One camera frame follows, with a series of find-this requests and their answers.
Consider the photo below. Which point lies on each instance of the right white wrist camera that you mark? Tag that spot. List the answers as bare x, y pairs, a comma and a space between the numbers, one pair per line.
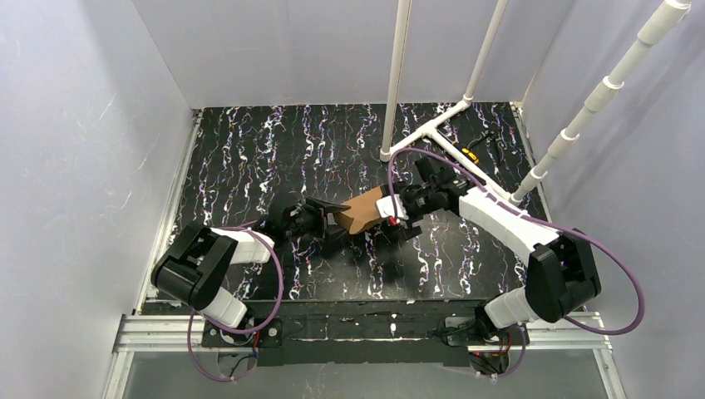
390, 207

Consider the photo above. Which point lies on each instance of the brown cardboard box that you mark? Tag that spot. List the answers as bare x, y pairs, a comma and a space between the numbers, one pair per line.
362, 213

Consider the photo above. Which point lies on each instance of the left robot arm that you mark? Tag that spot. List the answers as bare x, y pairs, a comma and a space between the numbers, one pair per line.
194, 266

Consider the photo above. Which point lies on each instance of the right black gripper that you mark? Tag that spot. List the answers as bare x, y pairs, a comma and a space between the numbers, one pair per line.
407, 206

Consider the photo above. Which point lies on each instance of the yellow black small tool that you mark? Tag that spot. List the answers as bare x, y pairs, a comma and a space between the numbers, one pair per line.
471, 156

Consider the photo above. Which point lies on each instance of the aluminium rail frame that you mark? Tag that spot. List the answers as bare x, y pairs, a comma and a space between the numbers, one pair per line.
364, 318

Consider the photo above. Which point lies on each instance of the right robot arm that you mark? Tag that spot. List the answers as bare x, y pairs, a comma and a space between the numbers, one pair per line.
561, 274

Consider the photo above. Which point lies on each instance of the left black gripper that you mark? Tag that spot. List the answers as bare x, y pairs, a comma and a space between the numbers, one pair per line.
313, 218

